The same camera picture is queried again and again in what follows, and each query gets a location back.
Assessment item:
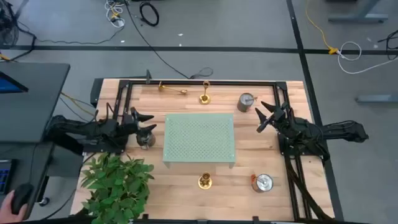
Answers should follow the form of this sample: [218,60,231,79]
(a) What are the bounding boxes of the thin yellow cable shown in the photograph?
[60,91,97,118]

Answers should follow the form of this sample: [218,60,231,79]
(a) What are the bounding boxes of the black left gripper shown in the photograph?
[118,107,158,138]

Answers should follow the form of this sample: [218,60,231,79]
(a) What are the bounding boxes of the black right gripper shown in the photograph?
[254,101,292,134]

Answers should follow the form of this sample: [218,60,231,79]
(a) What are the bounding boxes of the black aluminium table frame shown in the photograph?
[113,79,312,220]

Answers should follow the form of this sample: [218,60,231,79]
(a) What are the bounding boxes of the black floor fan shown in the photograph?
[0,0,19,49]

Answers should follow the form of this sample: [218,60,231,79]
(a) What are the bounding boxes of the black keyboard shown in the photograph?
[0,159,13,195]

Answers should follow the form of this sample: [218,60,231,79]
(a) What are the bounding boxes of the person's hand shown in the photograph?
[0,190,29,223]

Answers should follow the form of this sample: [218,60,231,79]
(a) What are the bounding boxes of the dark grey desk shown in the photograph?
[0,63,71,144]

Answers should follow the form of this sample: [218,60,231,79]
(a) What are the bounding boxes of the black computer mouse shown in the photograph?
[11,183,34,215]

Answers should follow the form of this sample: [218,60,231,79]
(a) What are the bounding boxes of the grey metal candle jar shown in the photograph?
[250,173,274,194]
[136,130,156,151]
[236,92,258,113]

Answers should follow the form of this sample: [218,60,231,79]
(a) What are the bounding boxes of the short brass goblet candlestick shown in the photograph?
[198,80,211,105]

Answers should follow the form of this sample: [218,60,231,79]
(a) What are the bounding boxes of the long black floor cable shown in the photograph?
[123,0,215,80]

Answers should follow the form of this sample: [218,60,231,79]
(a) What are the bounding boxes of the grey desk foot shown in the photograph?
[328,0,389,24]
[355,91,398,104]

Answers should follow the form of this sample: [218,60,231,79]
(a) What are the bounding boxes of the tall brass wide-base candlestick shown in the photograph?
[197,171,213,190]

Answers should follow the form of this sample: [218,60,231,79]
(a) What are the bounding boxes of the computer monitor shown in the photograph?
[0,70,29,95]

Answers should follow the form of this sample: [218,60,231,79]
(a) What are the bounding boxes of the black looped floor cable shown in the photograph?
[377,29,398,62]

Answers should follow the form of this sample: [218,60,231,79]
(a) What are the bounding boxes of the thin black floor cable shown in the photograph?
[15,26,125,46]

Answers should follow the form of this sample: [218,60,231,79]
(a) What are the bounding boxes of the white floor cable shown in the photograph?
[337,41,398,75]

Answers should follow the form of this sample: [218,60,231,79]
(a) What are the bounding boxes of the coiled black cable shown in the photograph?
[139,1,160,27]

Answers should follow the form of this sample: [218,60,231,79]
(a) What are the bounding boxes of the black table end plate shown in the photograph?
[90,77,105,108]

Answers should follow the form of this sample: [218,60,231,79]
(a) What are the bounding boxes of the green perforated metal shelf riser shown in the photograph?
[162,113,236,169]

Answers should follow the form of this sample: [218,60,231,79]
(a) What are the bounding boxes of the yellow extension cable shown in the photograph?
[304,0,340,55]

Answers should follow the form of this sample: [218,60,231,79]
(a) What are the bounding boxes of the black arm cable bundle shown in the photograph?
[284,154,332,222]

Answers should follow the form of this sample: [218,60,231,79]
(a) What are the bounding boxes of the white and yellow cable bundle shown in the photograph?
[104,0,126,29]

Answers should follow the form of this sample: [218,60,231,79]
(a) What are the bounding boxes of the black low desk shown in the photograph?
[0,142,55,220]

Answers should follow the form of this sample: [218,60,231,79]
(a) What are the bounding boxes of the green leafy potted plant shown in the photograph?
[80,152,155,224]

